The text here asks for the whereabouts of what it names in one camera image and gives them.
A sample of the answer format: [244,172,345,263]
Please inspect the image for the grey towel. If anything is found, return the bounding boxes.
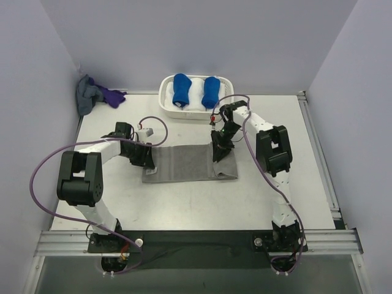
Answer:
[141,143,238,184]

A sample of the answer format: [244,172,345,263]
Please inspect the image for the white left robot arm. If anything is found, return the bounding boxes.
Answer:
[56,122,156,252]

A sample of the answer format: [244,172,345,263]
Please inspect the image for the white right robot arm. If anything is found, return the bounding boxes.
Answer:
[211,100,304,251]

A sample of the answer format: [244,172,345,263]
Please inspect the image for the white plastic basket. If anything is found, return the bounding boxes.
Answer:
[158,74,235,120]

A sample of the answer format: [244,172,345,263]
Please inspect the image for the right blue rolled towel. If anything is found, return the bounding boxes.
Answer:
[202,77,221,109]

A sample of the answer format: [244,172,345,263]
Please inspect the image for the blue rolled towel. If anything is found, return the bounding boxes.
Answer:
[202,77,221,109]
[172,73,192,108]

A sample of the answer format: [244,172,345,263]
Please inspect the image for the purple cloth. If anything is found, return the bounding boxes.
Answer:
[99,86,127,108]

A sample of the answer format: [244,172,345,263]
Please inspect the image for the left blue rolled towel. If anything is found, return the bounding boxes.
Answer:
[172,73,192,108]

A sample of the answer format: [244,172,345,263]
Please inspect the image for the blue grey cloth pile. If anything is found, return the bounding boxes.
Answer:
[75,75,104,116]

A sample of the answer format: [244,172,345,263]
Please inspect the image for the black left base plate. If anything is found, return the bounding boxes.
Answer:
[87,230,145,254]

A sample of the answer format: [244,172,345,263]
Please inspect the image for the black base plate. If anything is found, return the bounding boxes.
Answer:
[252,231,301,253]
[87,230,145,254]

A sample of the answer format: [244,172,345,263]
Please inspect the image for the aluminium right side rail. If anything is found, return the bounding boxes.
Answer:
[297,91,347,230]

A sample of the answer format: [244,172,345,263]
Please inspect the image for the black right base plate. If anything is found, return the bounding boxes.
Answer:
[252,231,301,253]

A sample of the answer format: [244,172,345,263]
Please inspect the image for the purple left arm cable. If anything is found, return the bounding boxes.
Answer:
[29,116,168,274]

